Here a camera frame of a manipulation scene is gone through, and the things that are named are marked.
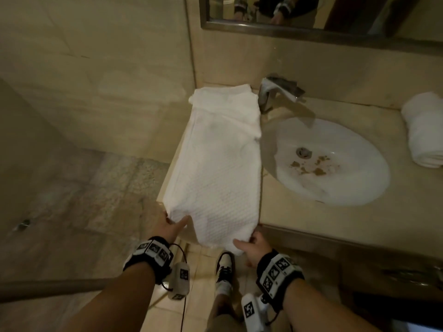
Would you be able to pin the person's left hand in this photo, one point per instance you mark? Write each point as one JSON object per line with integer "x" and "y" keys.
{"x": 166, "y": 229}

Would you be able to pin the person's right hand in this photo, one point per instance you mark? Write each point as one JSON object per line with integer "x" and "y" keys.
{"x": 259, "y": 250}

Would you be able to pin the white waffle towel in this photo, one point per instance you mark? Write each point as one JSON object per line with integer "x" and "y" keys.
{"x": 425, "y": 131}
{"x": 214, "y": 162}

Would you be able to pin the white patterned sink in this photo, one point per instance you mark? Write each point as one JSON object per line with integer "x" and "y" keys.
{"x": 346, "y": 176}

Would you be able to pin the person's right forearm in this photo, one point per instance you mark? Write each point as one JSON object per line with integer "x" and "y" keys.
{"x": 318, "y": 311}

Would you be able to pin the person's left forearm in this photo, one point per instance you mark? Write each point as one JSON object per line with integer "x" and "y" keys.
{"x": 117, "y": 300}

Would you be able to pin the person's black white shoe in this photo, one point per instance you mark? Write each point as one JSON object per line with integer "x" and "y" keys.
{"x": 225, "y": 266}

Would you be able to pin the person's khaki trouser leg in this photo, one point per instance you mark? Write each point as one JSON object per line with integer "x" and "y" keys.
{"x": 221, "y": 314}

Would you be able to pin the black left wristband white tags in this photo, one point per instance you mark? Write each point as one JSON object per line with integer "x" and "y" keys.
{"x": 150, "y": 255}

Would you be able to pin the black wristband white tags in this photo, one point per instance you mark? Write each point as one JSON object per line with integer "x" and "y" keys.
{"x": 150, "y": 255}
{"x": 278, "y": 276}

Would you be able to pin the black right wristband white tags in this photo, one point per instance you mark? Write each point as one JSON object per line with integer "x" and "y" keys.
{"x": 278, "y": 276}

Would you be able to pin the chrome faucet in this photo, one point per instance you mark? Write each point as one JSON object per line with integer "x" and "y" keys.
{"x": 277, "y": 88}

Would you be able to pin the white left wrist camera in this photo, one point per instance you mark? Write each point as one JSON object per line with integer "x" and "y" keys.
{"x": 180, "y": 280}

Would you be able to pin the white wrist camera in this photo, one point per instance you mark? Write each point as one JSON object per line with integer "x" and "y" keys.
{"x": 252, "y": 312}
{"x": 180, "y": 280}

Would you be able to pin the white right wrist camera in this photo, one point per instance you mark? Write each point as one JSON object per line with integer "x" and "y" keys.
{"x": 252, "y": 312}

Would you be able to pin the metal framed wall mirror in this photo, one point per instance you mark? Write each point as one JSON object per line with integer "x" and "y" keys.
{"x": 311, "y": 32}

